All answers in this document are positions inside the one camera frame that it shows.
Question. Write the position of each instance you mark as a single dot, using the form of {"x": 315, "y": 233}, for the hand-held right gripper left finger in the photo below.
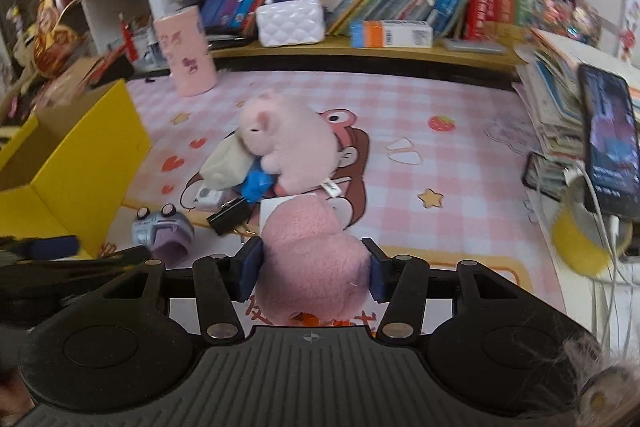
{"x": 249, "y": 269}

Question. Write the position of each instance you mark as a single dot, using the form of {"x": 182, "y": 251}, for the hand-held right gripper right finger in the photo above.
{"x": 376, "y": 274}

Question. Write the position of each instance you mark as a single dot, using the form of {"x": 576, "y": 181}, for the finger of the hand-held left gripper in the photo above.
{"x": 47, "y": 247}
{"x": 75, "y": 267}

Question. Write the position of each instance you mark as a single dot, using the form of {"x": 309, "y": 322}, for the pink round plush toy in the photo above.
{"x": 310, "y": 252}

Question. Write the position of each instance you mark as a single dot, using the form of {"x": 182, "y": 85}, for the yellow cardboard box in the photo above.
{"x": 85, "y": 187}

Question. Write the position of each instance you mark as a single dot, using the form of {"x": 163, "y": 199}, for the white foam sponge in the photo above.
{"x": 225, "y": 164}

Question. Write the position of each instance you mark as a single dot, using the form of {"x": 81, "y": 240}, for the pink plush pig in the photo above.
{"x": 292, "y": 142}

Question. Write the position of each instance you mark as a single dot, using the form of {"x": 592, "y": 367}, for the black binder clip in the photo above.
{"x": 229, "y": 216}

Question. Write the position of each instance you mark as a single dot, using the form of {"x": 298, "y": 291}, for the blue plastic toy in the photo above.
{"x": 257, "y": 184}

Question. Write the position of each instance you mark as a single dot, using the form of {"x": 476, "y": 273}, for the purple toy car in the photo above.
{"x": 160, "y": 232}

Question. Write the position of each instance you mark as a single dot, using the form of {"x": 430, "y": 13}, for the pink checkered desk mat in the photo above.
{"x": 450, "y": 167}

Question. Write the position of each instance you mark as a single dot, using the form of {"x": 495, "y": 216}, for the brown cloth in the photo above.
{"x": 22, "y": 57}

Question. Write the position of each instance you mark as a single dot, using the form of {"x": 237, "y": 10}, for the yellow tape roll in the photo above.
{"x": 582, "y": 249}

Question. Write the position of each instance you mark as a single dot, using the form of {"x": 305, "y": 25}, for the red and gold snack bags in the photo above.
{"x": 57, "y": 27}

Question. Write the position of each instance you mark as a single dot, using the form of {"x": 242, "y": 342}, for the pink pen holder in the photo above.
{"x": 186, "y": 52}

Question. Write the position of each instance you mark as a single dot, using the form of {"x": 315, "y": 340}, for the stack of picture books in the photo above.
{"x": 547, "y": 107}

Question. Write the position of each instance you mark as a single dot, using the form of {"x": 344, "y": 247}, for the white side shelf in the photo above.
{"x": 107, "y": 14}

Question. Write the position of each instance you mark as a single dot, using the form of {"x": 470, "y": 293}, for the orange and white medicine box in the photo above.
{"x": 390, "y": 34}

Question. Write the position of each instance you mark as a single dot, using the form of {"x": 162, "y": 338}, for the grey pencil case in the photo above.
{"x": 475, "y": 46}

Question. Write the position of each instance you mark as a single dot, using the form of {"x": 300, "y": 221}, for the grey fur pom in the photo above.
{"x": 600, "y": 387}

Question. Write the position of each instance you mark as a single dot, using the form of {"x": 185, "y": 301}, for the white quilted handbag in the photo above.
{"x": 290, "y": 22}

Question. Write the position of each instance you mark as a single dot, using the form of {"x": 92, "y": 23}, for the black smartphone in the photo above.
{"x": 607, "y": 142}

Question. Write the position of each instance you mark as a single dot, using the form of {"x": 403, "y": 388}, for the red standing books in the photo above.
{"x": 492, "y": 9}

